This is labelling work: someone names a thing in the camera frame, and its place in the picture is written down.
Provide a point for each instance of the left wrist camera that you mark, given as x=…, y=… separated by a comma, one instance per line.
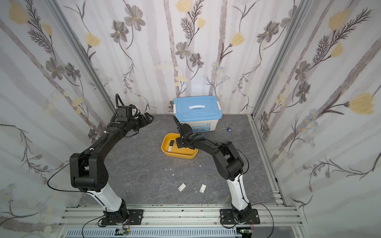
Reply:
x=126, y=113

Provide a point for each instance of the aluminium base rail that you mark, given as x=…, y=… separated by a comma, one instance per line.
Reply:
x=191, y=215

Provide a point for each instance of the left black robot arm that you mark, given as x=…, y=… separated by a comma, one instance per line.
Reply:
x=88, y=173

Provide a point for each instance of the yellow plastic tub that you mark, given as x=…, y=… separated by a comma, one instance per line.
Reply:
x=184, y=153

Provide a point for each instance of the small circuit board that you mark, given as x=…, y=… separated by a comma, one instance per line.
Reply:
x=123, y=232

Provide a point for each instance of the small glass beaker blue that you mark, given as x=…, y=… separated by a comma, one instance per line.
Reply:
x=229, y=126

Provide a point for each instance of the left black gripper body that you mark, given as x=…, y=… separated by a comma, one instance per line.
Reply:
x=143, y=119

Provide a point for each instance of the blue lidded storage box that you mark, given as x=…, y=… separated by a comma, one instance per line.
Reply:
x=202, y=113

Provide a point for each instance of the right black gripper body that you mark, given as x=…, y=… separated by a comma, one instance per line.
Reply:
x=184, y=135

